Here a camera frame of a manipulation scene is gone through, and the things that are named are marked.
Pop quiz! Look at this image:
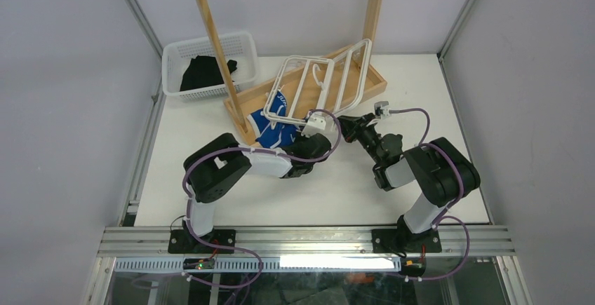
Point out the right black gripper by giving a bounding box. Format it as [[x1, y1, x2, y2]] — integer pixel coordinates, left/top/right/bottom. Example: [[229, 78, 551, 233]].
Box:
[[334, 113, 385, 167]]

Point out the blue boxer underwear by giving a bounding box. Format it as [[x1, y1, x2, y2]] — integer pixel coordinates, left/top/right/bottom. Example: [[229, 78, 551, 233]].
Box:
[[247, 109, 298, 149]]

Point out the white plastic clip hanger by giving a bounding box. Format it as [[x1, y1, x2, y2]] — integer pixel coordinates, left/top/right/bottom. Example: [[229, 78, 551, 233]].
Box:
[[262, 39, 386, 126]]

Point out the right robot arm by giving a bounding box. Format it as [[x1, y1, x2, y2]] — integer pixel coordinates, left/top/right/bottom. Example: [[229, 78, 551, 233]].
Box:
[[339, 114, 481, 257]]

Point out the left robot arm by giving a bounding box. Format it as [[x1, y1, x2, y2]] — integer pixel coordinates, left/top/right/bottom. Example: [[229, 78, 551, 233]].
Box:
[[168, 133, 336, 254]]

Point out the wooden hanger stand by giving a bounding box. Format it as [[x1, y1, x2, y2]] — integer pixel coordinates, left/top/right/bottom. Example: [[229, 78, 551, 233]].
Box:
[[196, 0, 387, 144]]

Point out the black garment in basket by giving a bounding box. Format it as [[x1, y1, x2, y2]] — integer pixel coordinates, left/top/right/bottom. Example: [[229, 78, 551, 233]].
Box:
[[180, 55, 224, 91]]

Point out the white perforated plastic basket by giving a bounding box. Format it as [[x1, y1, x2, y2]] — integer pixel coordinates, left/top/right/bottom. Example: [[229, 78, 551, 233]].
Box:
[[161, 31, 260, 102]]

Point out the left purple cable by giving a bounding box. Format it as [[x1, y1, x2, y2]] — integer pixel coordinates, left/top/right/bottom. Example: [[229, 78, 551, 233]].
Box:
[[181, 108, 343, 305]]

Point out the purple cable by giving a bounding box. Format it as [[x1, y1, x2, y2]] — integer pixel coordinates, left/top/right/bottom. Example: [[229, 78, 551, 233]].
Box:
[[181, 108, 343, 305], [387, 107, 472, 281]]

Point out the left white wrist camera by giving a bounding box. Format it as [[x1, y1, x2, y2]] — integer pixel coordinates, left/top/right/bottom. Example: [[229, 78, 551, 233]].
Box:
[[301, 112, 326, 137]]

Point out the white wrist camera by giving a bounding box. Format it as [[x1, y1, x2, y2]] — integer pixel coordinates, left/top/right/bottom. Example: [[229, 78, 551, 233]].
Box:
[[373, 101, 391, 119], [301, 112, 326, 137]]

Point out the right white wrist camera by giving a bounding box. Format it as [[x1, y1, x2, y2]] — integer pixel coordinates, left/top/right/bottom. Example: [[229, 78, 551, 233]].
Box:
[[373, 101, 391, 119]]

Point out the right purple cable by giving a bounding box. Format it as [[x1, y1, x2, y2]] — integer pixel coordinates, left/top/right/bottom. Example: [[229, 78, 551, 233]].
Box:
[[387, 107, 472, 281]]

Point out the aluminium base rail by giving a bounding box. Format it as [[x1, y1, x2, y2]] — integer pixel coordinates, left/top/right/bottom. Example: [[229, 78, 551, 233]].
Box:
[[98, 224, 516, 273]]

